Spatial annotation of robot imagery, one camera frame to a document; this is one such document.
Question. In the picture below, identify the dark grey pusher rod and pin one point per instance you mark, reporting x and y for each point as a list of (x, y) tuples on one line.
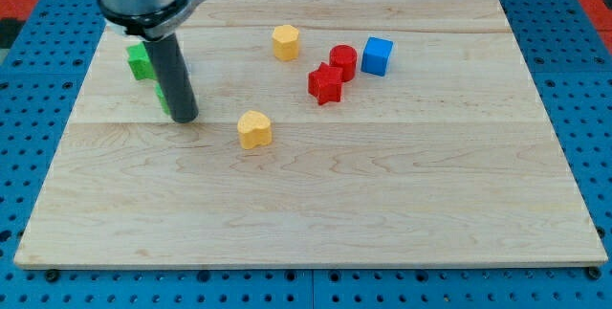
[(171, 72)]

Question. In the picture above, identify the light wooden board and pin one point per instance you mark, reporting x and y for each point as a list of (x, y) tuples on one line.
[(448, 161)]

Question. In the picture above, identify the green block behind rod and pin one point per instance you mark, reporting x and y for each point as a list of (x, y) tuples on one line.
[(161, 98)]

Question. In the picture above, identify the green star block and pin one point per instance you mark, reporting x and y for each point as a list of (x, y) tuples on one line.
[(139, 62)]

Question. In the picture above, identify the yellow heart block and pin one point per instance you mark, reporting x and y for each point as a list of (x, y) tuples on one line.
[(254, 129)]

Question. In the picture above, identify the red star block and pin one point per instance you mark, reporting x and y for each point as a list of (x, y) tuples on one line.
[(325, 83)]

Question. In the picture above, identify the red cylinder block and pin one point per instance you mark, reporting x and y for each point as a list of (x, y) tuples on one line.
[(344, 57)]

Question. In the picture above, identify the yellow hexagon block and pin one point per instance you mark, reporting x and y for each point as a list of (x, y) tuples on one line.
[(285, 42)]

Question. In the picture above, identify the blue cube block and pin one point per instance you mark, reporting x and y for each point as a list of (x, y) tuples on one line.
[(375, 56)]

